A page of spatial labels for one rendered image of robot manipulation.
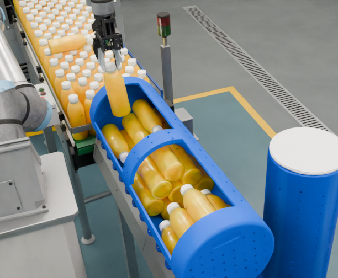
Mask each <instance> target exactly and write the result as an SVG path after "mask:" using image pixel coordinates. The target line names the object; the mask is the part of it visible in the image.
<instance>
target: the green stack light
mask: <svg viewBox="0 0 338 278"><path fill-rule="evenodd" d="M157 33H158V35H159V36H169V35H171V24H170V25H169V26H158V25H157Z"/></svg>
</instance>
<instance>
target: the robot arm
mask: <svg viewBox="0 0 338 278"><path fill-rule="evenodd" d="M115 3H116V0H91V7H92V13H93V16H94V19H95V21H94V22H93V24H92V25H91V26H92V29H93V32H95V33H94V35H95V38H93V44H92V47H93V51H94V54H95V56H96V58H97V61H98V63H99V65H100V67H101V69H102V70H103V71H104V72H105V59H104V55H105V52H106V51H108V50H112V52H113V54H114V55H113V57H114V59H115V65H116V68H117V69H118V68H119V66H120V62H123V59H122V53H121V48H122V49H123V39H122V34H121V32H120V31H119V30H118V29H117V28H116V27H114V21H115V16H116V15H115ZM5 20H6V19H5V15H4V11H3V10H2V8H1V7H0V142H5V141H10V140H16V139H19V138H25V137H27V136H26V134H25V132H24V130H25V131H27V132H38V131H41V130H43V129H44V128H46V127H47V125H48V124H49V122H50V120H51V117H52V106H51V104H50V103H49V101H47V100H46V99H45V98H41V97H40V95H39V93H38V91H37V89H36V87H35V85H33V84H31V83H28V81H27V79H26V77H25V75H24V74H23V72H22V70H21V68H20V66H19V64H18V62H17V60H16V58H15V56H14V54H13V52H12V50H11V48H10V46H9V44H8V42H7V40H6V38H5V36H4V34H3V31H4V25H5V23H4V21H5Z"/></svg>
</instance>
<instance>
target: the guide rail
mask: <svg viewBox="0 0 338 278"><path fill-rule="evenodd" d="M13 9H14V7H13ZM14 13H15V16H16V17H17V20H18V22H19V24H20V26H21V28H22V31H24V33H25V37H26V39H27V41H28V43H29V45H30V48H31V50H32V52H33V54H34V56H35V58H36V60H37V62H38V64H39V65H40V67H41V70H42V73H43V75H44V77H45V79H46V81H47V84H48V86H49V88H50V90H51V92H52V94H53V96H54V98H55V100H56V103H57V105H58V107H59V109H60V111H62V113H63V115H64V119H65V122H66V124H67V126H68V128H69V131H70V133H71V134H73V132H72V127H71V125H70V123H69V121H68V119H67V117H66V115H65V113H64V111H63V108H62V106H61V104H60V102H59V100H58V98H57V96H56V94H55V92H54V90H53V88H52V86H51V84H50V81H49V79H48V77H47V75H46V73H45V71H44V69H43V67H42V65H41V63H40V61H39V59H38V57H37V55H36V52H35V50H34V48H33V46H32V44H31V42H30V40H29V38H28V36H27V34H26V32H25V30H24V28H23V25H22V23H21V21H20V19H19V17H18V15H17V13H16V11H15V9H14Z"/></svg>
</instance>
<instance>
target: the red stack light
mask: <svg viewBox="0 0 338 278"><path fill-rule="evenodd" d="M156 19H157V25H158V26H169V25H170V24H171V21H170V16H169V17H168V18H158V17H156Z"/></svg>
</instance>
